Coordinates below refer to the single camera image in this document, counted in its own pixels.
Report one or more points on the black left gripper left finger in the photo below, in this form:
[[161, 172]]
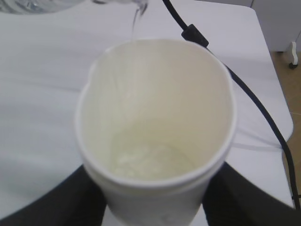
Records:
[[77, 201]]

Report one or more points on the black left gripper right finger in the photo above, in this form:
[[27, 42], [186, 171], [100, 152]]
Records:
[[232, 200]]

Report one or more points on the white paper cup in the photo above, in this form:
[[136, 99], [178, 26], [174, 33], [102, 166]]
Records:
[[154, 123]]

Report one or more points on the clear water bottle green label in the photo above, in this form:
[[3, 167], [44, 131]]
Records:
[[40, 7]]

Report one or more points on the white furniture foot with caster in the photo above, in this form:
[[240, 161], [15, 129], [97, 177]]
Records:
[[292, 55]]

